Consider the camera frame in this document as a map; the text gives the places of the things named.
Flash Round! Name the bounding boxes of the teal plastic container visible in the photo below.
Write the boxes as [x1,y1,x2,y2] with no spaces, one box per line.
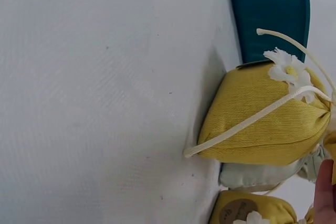
[227,0,312,70]

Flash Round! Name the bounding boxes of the yellow sachet bag round label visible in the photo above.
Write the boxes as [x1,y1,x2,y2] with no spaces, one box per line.
[215,190,316,224]

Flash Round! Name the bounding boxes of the person's right hand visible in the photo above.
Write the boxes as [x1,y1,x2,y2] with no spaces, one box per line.
[313,158,336,224]

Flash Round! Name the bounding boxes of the yellow sachet bag with daisy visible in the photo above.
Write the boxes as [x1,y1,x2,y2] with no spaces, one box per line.
[183,28,336,186]

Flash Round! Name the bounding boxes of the pale green sachet bag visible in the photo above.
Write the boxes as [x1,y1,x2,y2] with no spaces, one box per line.
[219,147,332,191]

